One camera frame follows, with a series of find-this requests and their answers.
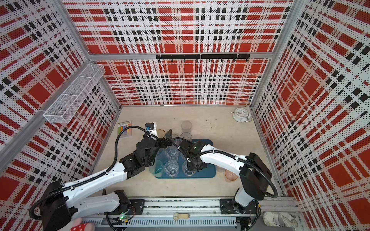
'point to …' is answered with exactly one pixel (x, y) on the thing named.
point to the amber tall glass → (160, 133)
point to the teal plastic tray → (209, 173)
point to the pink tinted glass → (230, 176)
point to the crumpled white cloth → (279, 219)
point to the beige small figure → (177, 216)
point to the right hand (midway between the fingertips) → (197, 168)
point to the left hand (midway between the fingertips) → (165, 130)
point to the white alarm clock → (241, 115)
